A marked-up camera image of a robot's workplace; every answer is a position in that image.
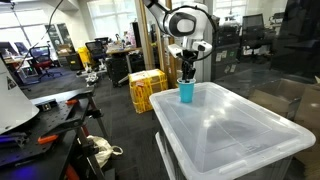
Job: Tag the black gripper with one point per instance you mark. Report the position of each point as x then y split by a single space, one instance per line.
188 58

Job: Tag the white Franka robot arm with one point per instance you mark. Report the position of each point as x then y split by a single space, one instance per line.
166 20

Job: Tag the blue paper cup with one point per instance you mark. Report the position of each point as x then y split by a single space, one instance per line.
186 91

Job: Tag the black cabinet with labels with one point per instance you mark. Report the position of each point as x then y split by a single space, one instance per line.
225 53

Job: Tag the yellow taped cardboard box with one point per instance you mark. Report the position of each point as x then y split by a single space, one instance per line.
148 88

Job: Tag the cluttered wooden desk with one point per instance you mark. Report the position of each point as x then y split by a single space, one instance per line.
123 51

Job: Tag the large clear plastic storage bin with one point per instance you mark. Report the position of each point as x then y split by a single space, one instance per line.
233 133

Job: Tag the black computer monitor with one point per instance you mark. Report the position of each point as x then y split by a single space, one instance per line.
252 21

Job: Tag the black office chair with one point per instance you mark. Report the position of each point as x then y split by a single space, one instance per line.
96 50

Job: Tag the yellow bin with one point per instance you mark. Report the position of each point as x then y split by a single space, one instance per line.
85 56

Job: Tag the white plastic bag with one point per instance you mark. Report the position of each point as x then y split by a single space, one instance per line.
101 150

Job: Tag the office chair with red seat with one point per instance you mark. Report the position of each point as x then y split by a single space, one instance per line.
41 61

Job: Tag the black perforated breadboard table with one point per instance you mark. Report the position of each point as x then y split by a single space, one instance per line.
33 150

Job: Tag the white cone shade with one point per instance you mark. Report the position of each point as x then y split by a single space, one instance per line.
13 103

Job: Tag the wooden post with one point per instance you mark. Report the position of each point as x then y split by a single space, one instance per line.
145 40

